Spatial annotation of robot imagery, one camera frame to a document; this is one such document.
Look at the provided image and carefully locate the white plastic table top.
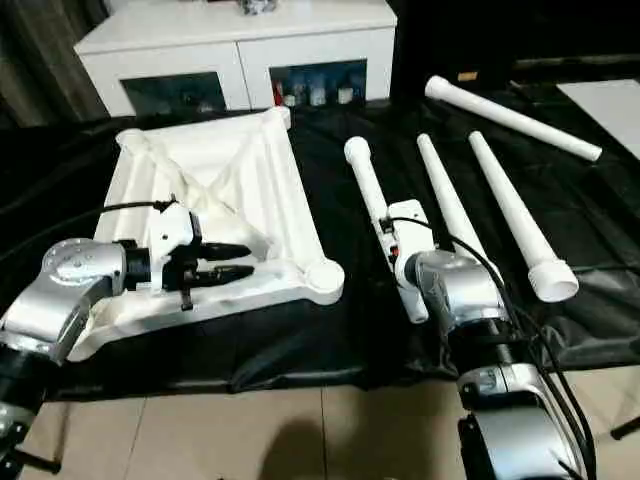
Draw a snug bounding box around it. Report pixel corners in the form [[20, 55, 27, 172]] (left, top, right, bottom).
[[67, 105, 347, 365]]

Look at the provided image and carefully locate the black mat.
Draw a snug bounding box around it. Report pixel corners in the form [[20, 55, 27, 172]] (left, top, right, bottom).
[[0, 82, 640, 401]]

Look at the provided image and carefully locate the white cabinet with glass doors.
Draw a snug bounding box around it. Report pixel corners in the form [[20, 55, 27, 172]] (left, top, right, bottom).
[[73, 0, 400, 120]]

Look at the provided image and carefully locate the black tripod leg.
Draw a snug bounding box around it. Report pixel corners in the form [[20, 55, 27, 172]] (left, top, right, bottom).
[[0, 443, 62, 475], [611, 417, 640, 442]]

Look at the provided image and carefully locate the white side table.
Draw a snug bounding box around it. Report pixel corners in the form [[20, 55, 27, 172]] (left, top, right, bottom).
[[556, 78, 640, 152]]

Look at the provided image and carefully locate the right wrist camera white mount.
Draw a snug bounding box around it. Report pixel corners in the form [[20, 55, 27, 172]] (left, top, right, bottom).
[[382, 198, 437, 326]]

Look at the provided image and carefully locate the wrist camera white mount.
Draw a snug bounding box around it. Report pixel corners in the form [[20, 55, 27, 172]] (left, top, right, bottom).
[[148, 203, 202, 295], [382, 198, 437, 326]]

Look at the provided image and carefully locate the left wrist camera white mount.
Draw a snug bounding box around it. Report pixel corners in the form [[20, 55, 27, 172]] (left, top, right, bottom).
[[148, 203, 202, 295]]

